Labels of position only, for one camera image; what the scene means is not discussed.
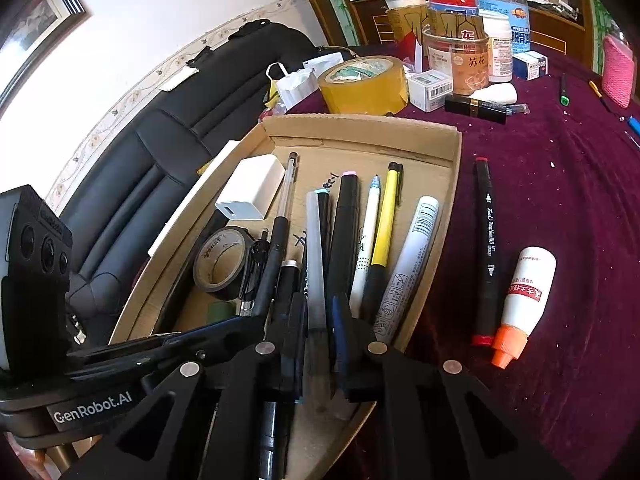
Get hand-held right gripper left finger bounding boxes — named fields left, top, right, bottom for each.
left=60, top=292, right=307, bottom=480

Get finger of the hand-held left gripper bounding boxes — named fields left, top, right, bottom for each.
left=72, top=316, right=266, bottom=386
left=66, top=334, right=173, bottom=367

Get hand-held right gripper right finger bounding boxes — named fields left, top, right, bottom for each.
left=332, top=294, right=576, bottom=480

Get dark green pen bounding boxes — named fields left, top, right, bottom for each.
left=207, top=301, right=238, bottom=326

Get grey utility knife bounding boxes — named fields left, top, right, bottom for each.
left=274, top=259, right=302, bottom=321

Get grey translucent pen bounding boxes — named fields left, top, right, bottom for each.
left=305, top=191, right=337, bottom=401

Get clear gel pen black grip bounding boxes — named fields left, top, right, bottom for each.
left=252, top=152, right=301, bottom=317

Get black tape roll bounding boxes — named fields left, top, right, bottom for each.
left=192, top=226, right=256, bottom=302

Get black nail clipper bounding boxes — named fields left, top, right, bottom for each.
left=239, top=228, right=268, bottom=317

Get white pen teal tip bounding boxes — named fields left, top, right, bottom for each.
left=348, top=174, right=383, bottom=317

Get black marker pink ends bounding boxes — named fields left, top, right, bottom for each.
left=325, top=170, right=360, bottom=318

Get white barcode marker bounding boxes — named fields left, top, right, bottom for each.
left=372, top=195, right=441, bottom=346

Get yellow pen black clip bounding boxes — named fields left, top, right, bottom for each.
left=360, top=161, right=405, bottom=321

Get white charger plug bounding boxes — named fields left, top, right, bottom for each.
left=215, top=154, right=286, bottom=222

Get shallow cardboard box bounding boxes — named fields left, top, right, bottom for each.
left=107, top=112, right=463, bottom=480

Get black leather sofa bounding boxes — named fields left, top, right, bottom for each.
left=64, top=20, right=328, bottom=348

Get black marker red ends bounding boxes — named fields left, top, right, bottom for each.
left=471, top=156, right=502, bottom=347

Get white glue bottle orange cap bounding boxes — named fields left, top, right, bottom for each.
left=490, top=246, right=557, bottom=370

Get yellow packing tape roll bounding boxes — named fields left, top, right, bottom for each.
left=317, top=55, right=410, bottom=117

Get white paper bag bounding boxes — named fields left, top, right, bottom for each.
left=264, top=57, right=323, bottom=113

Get purple velvet tablecloth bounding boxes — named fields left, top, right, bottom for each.
left=287, top=42, right=640, bottom=480

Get white barcode box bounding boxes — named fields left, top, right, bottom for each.
left=406, top=70, right=453, bottom=113

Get black lipstick box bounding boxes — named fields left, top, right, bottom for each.
left=443, top=93, right=507, bottom=124

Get white oval case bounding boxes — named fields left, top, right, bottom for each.
left=471, top=81, right=519, bottom=104

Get clear jar orange print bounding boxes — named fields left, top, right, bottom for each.
left=421, top=24, right=492, bottom=97

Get brown paper package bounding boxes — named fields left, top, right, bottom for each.
left=386, top=4, right=488, bottom=73

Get white pill bottle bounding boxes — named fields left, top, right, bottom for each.
left=479, top=6, right=516, bottom=84

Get small blue white box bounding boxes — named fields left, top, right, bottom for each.
left=513, top=51, right=549, bottom=82

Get small yellow black pen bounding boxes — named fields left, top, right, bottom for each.
left=588, top=79, right=615, bottom=113

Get blue label tub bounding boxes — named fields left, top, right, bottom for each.
left=509, top=0, right=533, bottom=56

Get pink knitted jar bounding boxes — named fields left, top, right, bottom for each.
left=601, top=35, right=636, bottom=109

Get framed wall picture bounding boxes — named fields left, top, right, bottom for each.
left=0, top=0, right=92, bottom=118

